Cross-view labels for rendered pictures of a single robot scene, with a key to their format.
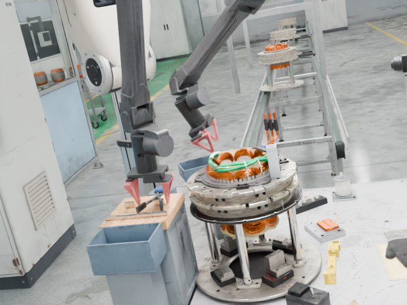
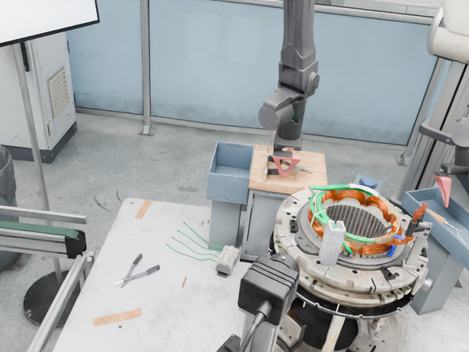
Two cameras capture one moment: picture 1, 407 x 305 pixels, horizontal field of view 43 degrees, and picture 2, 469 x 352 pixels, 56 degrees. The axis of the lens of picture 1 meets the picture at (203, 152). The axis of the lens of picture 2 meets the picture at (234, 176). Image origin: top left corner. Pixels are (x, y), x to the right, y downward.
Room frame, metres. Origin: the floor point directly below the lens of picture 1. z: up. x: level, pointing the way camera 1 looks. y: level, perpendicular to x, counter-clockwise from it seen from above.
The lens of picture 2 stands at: (1.02, -0.76, 1.69)
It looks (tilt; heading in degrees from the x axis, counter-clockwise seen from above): 34 degrees down; 78
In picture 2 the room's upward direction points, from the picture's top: 6 degrees clockwise
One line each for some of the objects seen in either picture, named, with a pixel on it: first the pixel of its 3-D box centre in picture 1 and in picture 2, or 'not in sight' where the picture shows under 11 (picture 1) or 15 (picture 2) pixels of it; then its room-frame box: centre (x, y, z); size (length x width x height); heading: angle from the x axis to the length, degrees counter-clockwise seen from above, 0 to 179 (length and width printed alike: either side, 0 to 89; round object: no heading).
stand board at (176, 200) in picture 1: (144, 212); (288, 170); (1.37, 0.20, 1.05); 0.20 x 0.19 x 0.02; 165
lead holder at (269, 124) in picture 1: (271, 124); (415, 223); (1.48, -0.21, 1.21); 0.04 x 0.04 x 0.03; 79
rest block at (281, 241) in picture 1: (282, 241); (362, 344); (1.49, -0.19, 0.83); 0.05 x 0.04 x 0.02; 43
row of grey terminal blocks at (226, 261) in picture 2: not in sight; (227, 259); (1.22, 0.12, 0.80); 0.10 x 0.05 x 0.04; 61
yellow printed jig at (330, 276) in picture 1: (332, 259); not in sight; (1.37, -0.31, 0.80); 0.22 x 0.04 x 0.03; 161
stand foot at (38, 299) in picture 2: not in sight; (63, 296); (0.59, 0.71, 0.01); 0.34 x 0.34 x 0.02
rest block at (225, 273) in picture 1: (223, 272); not in sight; (1.36, 0.01, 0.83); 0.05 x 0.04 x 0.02; 17
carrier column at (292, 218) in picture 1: (294, 230); (332, 335); (1.39, -0.22, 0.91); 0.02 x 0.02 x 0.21
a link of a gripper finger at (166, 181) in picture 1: (160, 187); (285, 158); (1.34, 0.13, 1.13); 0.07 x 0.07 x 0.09; 76
